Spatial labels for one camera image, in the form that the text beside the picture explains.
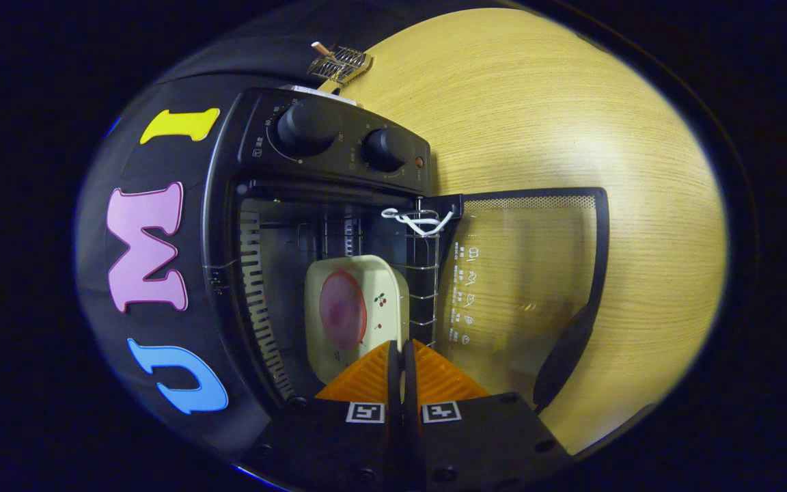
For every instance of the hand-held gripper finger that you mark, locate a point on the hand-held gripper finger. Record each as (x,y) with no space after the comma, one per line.
(394,383)
(410,383)

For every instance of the wooden stick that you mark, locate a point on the wooden stick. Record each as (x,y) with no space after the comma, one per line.
(322,48)

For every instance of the pink ham slice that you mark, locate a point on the pink ham slice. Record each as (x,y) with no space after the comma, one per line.
(342,311)

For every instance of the black toaster oven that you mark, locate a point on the black toaster oven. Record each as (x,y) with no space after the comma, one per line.
(325,130)

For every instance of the cream square food tray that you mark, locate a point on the cream square food tray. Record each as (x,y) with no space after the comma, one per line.
(387,280)

